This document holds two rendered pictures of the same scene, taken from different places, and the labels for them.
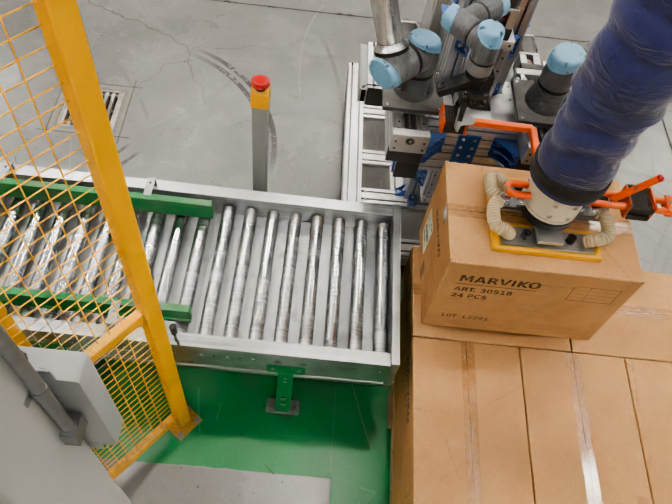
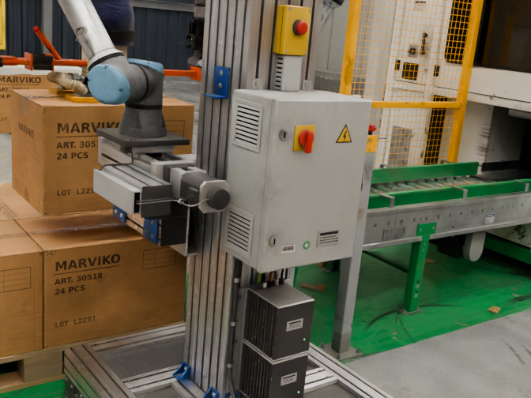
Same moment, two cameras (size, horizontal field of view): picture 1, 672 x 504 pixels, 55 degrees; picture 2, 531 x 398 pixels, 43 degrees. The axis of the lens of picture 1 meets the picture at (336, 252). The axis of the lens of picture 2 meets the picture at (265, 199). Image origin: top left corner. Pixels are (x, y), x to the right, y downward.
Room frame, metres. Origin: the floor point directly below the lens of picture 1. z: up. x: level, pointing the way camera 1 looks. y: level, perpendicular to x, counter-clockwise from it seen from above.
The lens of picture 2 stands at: (3.90, -1.39, 1.42)
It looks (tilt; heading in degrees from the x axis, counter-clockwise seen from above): 15 degrees down; 149
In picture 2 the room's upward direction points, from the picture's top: 5 degrees clockwise
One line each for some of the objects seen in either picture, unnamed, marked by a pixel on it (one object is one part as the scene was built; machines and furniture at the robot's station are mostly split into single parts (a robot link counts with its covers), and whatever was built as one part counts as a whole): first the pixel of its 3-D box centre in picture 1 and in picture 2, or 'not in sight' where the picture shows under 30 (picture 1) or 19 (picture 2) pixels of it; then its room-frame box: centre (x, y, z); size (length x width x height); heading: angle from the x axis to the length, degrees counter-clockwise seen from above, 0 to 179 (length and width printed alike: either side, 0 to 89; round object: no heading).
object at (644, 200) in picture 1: (636, 202); (39, 61); (1.33, -0.87, 1.20); 0.10 x 0.08 x 0.06; 5
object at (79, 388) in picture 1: (42, 395); not in sight; (0.31, 0.42, 1.62); 0.20 x 0.05 x 0.30; 95
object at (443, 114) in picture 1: (453, 119); (205, 73); (1.54, -0.29, 1.20); 0.09 x 0.08 x 0.05; 5
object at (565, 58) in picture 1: (564, 66); (143, 80); (1.89, -0.67, 1.20); 0.13 x 0.12 x 0.14; 125
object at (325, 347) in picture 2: not in sight; (340, 348); (1.73, 0.38, 0.01); 0.15 x 0.15 x 0.03; 5
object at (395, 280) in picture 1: (395, 282); not in sight; (1.28, -0.24, 0.58); 0.70 x 0.03 x 0.06; 5
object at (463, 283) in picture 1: (519, 253); (102, 146); (1.30, -0.62, 0.87); 0.60 x 0.40 x 0.40; 95
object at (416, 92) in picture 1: (415, 77); not in sight; (1.83, -0.17, 1.09); 0.15 x 0.15 x 0.10
